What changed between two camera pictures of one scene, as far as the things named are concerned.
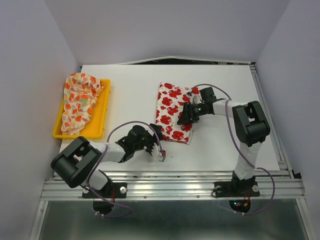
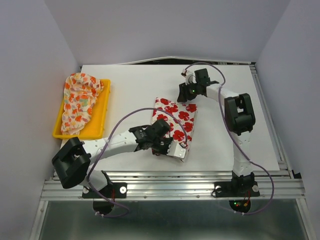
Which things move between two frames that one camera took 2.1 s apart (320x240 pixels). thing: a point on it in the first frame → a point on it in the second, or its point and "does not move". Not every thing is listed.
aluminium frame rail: x=180 y=186 does not move
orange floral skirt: x=80 y=92 does not move
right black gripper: x=186 y=118 → x=183 y=95
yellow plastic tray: x=93 y=128 does not move
